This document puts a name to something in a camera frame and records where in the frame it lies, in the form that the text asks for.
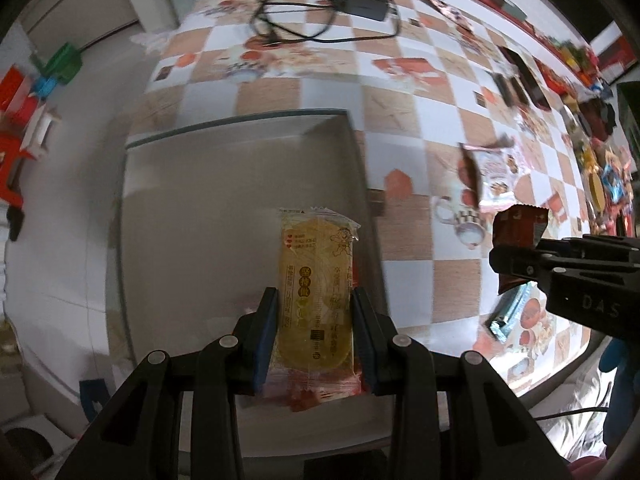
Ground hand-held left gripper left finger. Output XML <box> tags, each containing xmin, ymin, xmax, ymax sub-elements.
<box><xmin>55</xmin><ymin>286</ymin><xmax>279</xmax><ymax>480</ymax></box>

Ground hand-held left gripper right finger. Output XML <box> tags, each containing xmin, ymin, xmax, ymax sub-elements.
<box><xmin>350</xmin><ymin>286</ymin><xmax>573</xmax><ymax>480</ymax></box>

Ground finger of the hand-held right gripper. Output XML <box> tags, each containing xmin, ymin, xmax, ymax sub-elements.
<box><xmin>489</xmin><ymin>236</ymin><xmax>640</xmax><ymax>283</ymax></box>

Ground brown red snack packet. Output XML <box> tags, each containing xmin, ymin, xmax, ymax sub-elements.
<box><xmin>492</xmin><ymin>206</ymin><xmax>550</xmax><ymax>295</ymax></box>

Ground yellow pastry snack packet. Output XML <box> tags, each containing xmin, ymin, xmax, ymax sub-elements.
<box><xmin>265</xmin><ymin>205</ymin><xmax>363</xmax><ymax>411</ymax></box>

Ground pink cookie snack packet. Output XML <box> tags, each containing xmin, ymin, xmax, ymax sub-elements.
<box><xmin>459</xmin><ymin>140</ymin><xmax>523</xmax><ymax>208</ymax></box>

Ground grey storage box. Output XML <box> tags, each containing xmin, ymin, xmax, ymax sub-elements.
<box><xmin>105</xmin><ymin>109</ymin><xmax>396</xmax><ymax>461</ymax></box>

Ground person's right hand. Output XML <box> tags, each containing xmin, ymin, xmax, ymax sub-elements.
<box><xmin>597</xmin><ymin>337</ymin><xmax>640</xmax><ymax>441</ymax></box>

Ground blue snack packet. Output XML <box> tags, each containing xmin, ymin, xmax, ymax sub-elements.
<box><xmin>487</xmin><ymin>282</ymin><xmax>538</xmax><ymax>343</ymax></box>

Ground white sofa cushion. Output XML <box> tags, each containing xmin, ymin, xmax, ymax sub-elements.
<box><xmin>510</xmin><ymin>340</ymin><xmax>616</xmax><ymax>466</ymax></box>

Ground clear jar with yellow lid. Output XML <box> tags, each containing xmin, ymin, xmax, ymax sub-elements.
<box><xmin>582</xmin><ymin>170</ymin><xmax>608</xmax><ymax>211</ymax></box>

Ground pile of assorted snack packets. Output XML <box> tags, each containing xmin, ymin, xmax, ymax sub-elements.
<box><xmin>530</xmin><ymin>35</ymin><xmax>640</xmax><ymax>236</ymax></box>

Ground long dark snack packet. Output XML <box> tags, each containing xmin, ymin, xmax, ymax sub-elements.
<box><xmin>500</xmin><ymin>46</ymin><xmax>551</xmax><ymax>111</ymax></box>

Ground shiny pink foil packet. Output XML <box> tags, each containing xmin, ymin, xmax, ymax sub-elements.
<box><xmin>420</xmin><ymin>0</ymin><xmax>476</xmax><ymax>36</ymax></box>

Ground white and red box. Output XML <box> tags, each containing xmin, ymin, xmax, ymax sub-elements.
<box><xmin>22</xmin><ymin>105</ymin><xmax>63</xmax><ymax>153</ymax></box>

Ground black power adapter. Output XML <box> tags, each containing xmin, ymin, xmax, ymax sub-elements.
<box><xmin>345</xmin><ymin>0</ymin><xmax>388</xmax><ymax>22</ymax></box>

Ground small blue box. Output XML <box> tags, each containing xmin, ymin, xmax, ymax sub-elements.
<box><xmin>30</xmin><ymin>75</ymin><xmax>58</xmax><ymax>101</ymax></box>

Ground green box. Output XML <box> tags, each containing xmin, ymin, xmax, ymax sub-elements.
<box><xmin>42</xmin><ymin>42</ymin><xmax>83</xmax><ymax>83</ymax></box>

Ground thin black cable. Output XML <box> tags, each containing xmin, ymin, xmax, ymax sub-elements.
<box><xmin>530</xmin><ymin>405</ymin><xmax>608</xmax><ymax>421</ymax></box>

